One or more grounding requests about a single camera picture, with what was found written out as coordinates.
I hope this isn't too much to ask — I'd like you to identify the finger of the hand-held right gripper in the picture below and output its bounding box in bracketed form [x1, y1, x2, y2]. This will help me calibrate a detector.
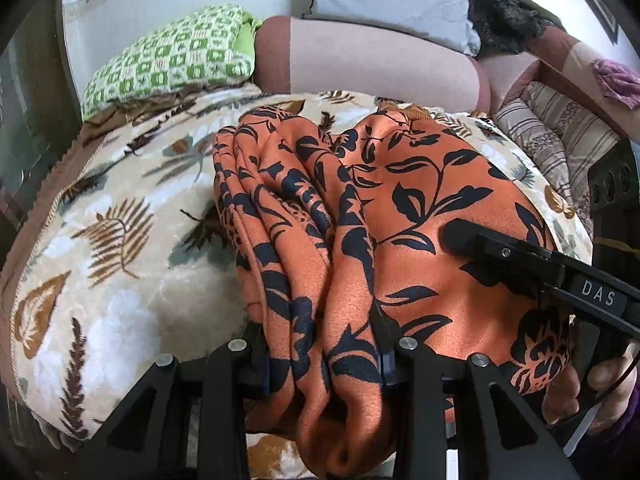
[442, 218, 569, 294]

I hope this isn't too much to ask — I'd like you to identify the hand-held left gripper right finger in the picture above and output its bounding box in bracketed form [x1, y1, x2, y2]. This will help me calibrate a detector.
[377, 337, 581, 480]

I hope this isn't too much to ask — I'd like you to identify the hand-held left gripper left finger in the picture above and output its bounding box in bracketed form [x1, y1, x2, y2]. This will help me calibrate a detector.
[75, 322, 274, 480]

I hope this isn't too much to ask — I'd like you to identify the orange black floral garment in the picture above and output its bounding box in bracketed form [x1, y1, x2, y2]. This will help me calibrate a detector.
[212, 101, 583, 480]

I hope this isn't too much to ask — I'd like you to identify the person's right forearm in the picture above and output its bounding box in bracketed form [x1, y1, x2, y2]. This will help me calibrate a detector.
[592, 375, 640, 463]

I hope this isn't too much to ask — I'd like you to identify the person's right hand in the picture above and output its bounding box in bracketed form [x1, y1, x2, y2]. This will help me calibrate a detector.
[542, 354, 637, 434]

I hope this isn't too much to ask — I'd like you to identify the striped beige pillow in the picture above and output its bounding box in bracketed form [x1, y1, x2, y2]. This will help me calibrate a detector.
[492, 80, 623, 221]

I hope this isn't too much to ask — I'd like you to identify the cream leaf print blanket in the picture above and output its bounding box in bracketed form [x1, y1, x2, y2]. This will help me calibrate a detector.
[7, 82, 596, 480]

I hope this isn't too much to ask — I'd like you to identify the purple cloth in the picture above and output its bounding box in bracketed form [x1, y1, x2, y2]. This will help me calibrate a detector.
[591, 57, 640, 111]

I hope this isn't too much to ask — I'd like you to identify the brown patchwork quilt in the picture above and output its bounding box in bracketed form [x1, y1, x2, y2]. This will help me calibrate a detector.
[522, 24, 640, 138]

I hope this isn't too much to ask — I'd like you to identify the pink cushion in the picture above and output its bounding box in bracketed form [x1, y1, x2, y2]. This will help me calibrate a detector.
[477, 54, 542, 113]

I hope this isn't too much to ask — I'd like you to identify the dark furry cloth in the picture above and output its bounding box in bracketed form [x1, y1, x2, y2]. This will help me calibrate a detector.
[469, 0, 558, 57]

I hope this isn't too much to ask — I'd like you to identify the pink and brown bolster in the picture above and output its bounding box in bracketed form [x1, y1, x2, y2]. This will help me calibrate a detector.
[254, 15, 493, 114]

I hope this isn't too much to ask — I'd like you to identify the brown fringed bedspread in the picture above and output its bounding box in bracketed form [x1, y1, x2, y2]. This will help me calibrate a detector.
[0, 82, 263, 291]

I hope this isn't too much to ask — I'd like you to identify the wooden glass door cabinet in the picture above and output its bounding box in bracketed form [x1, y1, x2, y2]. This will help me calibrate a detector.
[0, 0, 83, 241]

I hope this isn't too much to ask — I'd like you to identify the green checked pillow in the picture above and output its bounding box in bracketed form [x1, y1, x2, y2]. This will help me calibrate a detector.
[81, 4, 263, 121]

